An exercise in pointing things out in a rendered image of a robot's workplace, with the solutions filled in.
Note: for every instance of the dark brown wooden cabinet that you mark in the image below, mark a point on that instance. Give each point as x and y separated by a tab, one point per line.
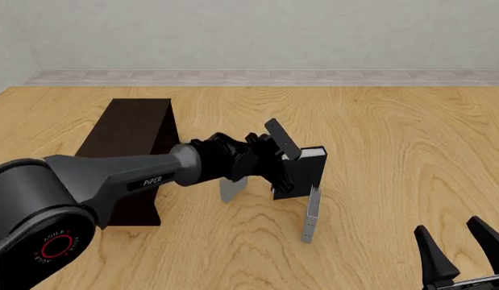
128	130

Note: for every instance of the black book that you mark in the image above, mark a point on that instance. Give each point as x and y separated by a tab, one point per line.
307	178

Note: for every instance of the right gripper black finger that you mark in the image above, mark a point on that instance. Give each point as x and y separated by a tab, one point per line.
434	262
493	244

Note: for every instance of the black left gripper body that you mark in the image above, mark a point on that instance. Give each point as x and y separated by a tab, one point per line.
267	157

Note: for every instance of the grey and black left robot arm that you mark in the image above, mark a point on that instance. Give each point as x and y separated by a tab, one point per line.
84	175

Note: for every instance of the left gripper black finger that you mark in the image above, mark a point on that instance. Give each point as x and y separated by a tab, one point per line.
283	181

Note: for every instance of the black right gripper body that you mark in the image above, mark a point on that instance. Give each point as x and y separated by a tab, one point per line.
475	284

